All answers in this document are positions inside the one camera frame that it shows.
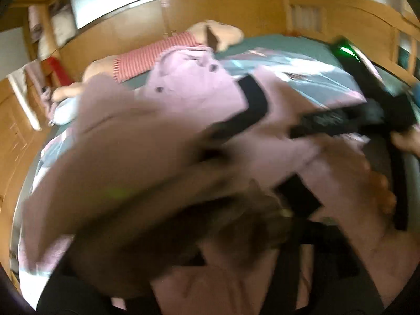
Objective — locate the person's right hand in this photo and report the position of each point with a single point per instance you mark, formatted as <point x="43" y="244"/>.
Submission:
<point x="408" y="142"/>

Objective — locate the small pink plush toy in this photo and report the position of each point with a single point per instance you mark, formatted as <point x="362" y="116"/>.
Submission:
<point x="46" y="100"/>

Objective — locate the wooden wall cabinet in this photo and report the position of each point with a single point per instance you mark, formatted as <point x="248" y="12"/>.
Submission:
<point x="131" y="29"/>

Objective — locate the pink garment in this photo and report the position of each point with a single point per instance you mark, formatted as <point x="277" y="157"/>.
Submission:
<point x="295" y="69"/>

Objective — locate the pink jacket with black stripes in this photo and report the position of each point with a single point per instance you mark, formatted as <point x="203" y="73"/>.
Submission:
<point x="183" y="105"/>

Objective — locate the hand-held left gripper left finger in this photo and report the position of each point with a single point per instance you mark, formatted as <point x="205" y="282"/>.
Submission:
<point x="65" y="295"/>

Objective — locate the white plush toy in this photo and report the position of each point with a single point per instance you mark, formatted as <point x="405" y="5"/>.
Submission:
<point x="62" y="28"/>

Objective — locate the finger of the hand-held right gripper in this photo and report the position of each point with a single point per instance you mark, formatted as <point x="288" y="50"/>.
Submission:
<point x="328" y="123"/>

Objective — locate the white towel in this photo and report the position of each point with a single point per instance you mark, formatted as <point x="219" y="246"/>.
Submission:
<point x="24" y="98"/>

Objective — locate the large plush toy striped shirt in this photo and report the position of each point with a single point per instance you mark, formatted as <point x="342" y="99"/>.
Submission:
<point x="147" y="55"/>

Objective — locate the pink hanging cloth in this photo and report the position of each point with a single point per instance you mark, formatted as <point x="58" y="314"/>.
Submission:
<point x="34" y="73"/>

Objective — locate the frosted glass cabinet door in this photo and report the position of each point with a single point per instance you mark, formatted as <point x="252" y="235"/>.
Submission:
<point x="115" y="3"/>

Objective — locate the green patterned bed mattress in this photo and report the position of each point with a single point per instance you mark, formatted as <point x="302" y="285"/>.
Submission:
<point x="279" y="42"/>

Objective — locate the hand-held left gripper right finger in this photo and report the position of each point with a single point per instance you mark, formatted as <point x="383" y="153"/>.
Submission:
<point x="298" y="197"/>

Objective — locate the red cloth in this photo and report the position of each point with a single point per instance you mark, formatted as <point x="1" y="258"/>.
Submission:
<point x="55" y="69"/>

